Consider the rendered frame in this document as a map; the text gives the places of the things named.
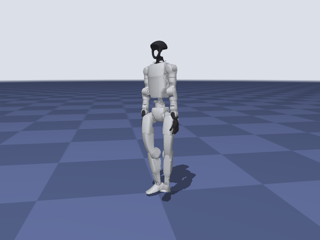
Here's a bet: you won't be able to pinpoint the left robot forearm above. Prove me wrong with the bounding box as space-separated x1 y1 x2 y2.
169 88 179 117

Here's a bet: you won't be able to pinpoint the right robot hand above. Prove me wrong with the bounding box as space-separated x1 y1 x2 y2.
141 110 146 125

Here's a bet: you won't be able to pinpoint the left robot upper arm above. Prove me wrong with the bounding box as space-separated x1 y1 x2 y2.
165 64 178 96

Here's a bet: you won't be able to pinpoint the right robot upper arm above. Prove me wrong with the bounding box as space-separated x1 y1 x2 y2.
141 66 150 96

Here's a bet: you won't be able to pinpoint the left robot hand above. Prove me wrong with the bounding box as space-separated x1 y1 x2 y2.
169 112 179 135

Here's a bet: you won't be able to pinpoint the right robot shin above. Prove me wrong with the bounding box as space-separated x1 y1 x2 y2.
147 152 161 186

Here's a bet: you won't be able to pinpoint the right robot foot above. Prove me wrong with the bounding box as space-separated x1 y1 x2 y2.
145 182 165 194

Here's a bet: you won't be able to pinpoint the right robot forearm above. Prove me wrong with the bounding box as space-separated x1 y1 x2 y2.
141 94 150 114

